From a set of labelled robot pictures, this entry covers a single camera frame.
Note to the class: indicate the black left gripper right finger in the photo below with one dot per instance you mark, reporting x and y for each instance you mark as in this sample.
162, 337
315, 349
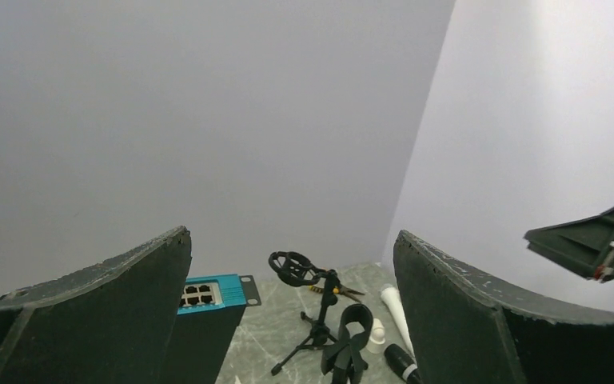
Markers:
469, 326

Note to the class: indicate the white handheld microphone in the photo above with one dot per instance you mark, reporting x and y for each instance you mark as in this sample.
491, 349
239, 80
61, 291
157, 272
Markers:
391, 297

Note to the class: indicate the black tripod shock-mount stand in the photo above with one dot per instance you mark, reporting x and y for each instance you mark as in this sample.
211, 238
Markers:
299, 272

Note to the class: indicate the black condenser microphone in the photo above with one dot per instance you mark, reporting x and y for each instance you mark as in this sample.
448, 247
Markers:
402, 364

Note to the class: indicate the blue network switch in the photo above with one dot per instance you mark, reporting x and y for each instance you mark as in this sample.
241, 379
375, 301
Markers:
208, 313

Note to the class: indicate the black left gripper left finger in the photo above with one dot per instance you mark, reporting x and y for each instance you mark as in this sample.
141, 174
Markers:
107, 323

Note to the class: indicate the yellow black pliers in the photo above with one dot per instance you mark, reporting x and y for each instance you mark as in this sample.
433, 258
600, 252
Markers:
340, 290

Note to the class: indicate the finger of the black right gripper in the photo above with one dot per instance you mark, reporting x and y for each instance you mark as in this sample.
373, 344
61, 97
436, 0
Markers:
584, 247

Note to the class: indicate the white pipe fitting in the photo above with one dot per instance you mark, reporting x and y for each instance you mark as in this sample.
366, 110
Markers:
377, 338

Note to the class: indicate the centre black round-base mic stand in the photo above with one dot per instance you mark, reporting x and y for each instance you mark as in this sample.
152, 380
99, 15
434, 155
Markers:
343, 358

